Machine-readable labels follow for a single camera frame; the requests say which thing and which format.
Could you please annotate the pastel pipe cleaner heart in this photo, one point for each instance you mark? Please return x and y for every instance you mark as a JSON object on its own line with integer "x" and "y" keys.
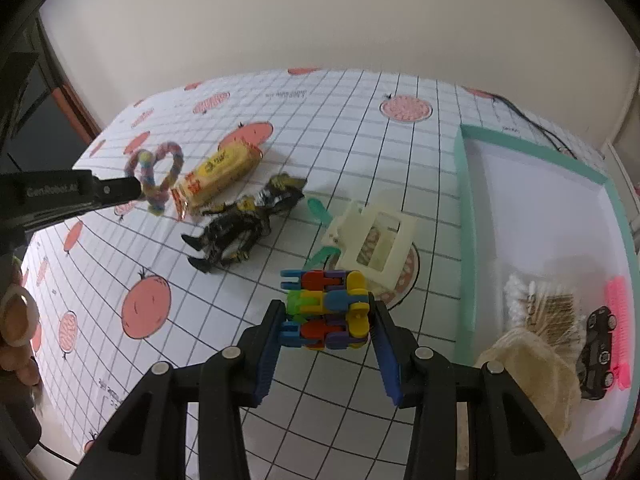
{"x": 155, "y": 195}

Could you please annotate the bag of cotton swabs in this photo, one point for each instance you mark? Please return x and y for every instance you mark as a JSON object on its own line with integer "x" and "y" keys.
{"x": 545, "y": 310}

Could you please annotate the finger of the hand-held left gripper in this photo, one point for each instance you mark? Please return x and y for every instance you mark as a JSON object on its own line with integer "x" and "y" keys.
{"x": 117, "y": 190}

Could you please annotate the black toy car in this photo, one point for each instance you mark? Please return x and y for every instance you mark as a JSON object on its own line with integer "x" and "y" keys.
{"x": 595, "y": 355}

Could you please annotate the pink hair roller clip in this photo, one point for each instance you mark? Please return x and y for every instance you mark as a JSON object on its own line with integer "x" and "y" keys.
{"x": 620, "y": 305}

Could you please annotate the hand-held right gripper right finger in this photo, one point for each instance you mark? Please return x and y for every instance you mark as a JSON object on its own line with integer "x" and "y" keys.
{"x": 387, "y": 355}

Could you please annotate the multicoloured block toy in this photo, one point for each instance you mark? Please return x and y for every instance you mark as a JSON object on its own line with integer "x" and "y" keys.
{"x": 325, "y": 305}

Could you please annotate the brown wooden door frame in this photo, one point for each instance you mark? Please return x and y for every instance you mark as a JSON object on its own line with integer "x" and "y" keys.
{"x": 75, "y": 105}

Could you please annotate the cream plastic frame piece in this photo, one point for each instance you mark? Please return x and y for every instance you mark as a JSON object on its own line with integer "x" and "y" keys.
{"x": 350, "y": 230}

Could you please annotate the person's left hand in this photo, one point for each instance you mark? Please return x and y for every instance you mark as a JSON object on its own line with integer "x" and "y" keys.
{"x": 14, "y": 316}

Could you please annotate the black and yellow toy figure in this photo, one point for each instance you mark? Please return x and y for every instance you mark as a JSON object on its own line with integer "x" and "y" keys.
{"x": 235, "y": 230}

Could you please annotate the teal-rimmed white tray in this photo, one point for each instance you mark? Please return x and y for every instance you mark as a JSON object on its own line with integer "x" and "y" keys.
{"x": 530, "y": 200}

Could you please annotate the green translucent plastic figure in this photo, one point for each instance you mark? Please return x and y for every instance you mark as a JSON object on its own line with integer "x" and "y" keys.
{"x": 320, "y": 210}

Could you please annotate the yellow snack packet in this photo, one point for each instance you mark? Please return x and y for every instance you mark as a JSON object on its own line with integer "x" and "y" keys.
{"x": 220, "y": 172}

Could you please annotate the beige lace cloth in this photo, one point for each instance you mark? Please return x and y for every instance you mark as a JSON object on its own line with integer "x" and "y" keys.
{"x": 530, "y": 370}

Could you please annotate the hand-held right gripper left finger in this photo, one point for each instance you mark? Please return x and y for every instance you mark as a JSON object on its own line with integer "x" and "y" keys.
{"x": 267, "y": 350}

